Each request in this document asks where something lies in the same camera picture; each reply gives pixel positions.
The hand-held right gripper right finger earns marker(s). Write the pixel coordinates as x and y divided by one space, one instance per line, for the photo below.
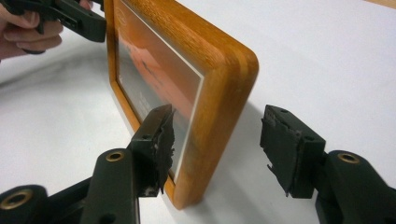
299 155

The wooden picture frame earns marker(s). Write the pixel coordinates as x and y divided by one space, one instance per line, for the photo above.
224 93

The white table mat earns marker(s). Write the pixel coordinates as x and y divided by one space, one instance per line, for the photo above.
327 68

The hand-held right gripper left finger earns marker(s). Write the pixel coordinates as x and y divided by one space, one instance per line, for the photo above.
149 155

